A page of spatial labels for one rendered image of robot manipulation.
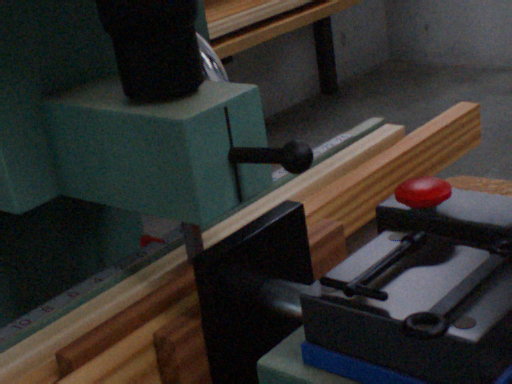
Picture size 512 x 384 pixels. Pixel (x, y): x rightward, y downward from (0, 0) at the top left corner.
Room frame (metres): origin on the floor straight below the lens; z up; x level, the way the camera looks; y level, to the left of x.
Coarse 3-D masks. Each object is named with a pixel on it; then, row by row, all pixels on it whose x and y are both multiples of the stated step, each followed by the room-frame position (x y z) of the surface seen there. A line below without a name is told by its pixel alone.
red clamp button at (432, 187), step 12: (408, 180) 0.47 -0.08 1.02; (420, 180) 0.46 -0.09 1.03; (432, 180) 0.46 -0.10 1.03; (396, 192) 0.46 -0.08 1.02; (408, 192) 0.45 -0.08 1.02; (420, 192) 0.45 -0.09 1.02; (432, 192) 0.44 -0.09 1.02; (444, 192) 0.45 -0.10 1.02; (408, 204) 0.45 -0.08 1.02; (420, 204) 0.44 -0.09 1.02; (432, 204) 0.44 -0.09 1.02
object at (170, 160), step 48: (48, 96) 0.60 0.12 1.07; (96, 96) 0.58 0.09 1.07; (192, 96) 0.55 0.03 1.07; (240, 96) 0.54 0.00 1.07; (48, 144) 0.59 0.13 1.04; (96, 144) 0.56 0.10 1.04; (144, 144) 0.53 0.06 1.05; (192, 144) 0.50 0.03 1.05; (240, 144) 0.53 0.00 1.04; (96, 192) 0.57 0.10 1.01; (144, 192) 0.53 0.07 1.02; (192, 192) 0.50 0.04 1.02; (240, 192) 0.53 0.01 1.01
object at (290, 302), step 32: (256, 224) 0.50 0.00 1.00; (288, 224) 0.51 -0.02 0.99; (224, 256) 0.47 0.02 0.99; (256, 256) 0.49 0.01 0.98; (288, 256) 0.51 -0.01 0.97; (224, 288) 0.47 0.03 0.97; (256, 288) 0.49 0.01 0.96; (288, 288) 0.48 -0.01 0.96; (224, 320) 0.47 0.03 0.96; (256, 320) 0.48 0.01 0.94; (288, 320) 0.47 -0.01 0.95; (224, 352) 0.46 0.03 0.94; (256, 352) 0.48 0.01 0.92
